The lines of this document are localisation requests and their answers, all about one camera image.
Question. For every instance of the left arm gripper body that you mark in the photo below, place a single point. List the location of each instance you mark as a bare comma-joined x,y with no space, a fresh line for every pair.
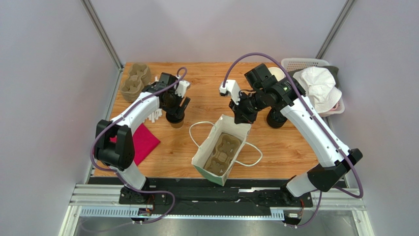
174,102

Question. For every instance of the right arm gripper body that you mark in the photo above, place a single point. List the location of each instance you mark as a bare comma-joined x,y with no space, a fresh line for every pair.
242,109

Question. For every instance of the brown paper coffee cup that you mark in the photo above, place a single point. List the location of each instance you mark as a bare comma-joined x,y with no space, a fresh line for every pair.
177,125

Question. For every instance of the stack of pulp cup carriers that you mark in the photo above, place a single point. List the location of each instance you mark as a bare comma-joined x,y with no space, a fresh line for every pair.
139,76

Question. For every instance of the single pulp cup carrier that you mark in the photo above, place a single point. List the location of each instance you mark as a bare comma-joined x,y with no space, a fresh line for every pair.
222,154

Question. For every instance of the stack of paper cups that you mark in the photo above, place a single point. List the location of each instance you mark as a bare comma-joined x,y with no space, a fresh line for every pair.
277,72

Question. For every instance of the green white paper bag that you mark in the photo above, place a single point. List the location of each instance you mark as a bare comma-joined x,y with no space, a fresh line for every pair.
225,124

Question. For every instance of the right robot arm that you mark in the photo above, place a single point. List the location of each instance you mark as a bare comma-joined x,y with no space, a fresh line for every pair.
287,101

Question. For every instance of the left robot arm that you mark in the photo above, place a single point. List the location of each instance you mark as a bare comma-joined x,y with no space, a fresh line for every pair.
136,185

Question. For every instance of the white paper straws bundle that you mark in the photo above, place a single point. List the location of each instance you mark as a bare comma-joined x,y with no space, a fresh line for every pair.
153,117

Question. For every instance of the red folded cloth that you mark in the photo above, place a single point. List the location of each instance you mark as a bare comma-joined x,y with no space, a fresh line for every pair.
145,144

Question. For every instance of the white plastic basket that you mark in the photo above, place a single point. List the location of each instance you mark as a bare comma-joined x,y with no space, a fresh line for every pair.
294,64

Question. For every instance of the white bucket hat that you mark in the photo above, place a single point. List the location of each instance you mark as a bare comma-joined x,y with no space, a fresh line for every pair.
319,85

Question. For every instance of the dark green cloth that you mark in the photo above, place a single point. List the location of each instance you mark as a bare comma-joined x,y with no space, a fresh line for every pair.
334,71

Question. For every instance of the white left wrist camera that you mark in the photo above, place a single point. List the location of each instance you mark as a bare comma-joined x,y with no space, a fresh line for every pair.
182,88

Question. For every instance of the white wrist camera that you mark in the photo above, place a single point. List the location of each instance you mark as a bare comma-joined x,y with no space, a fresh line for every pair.
182,88
230,88

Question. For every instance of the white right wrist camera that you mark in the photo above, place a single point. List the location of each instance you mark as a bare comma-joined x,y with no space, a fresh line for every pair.
230,88

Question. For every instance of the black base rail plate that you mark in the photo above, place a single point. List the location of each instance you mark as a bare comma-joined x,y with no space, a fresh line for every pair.
198,196

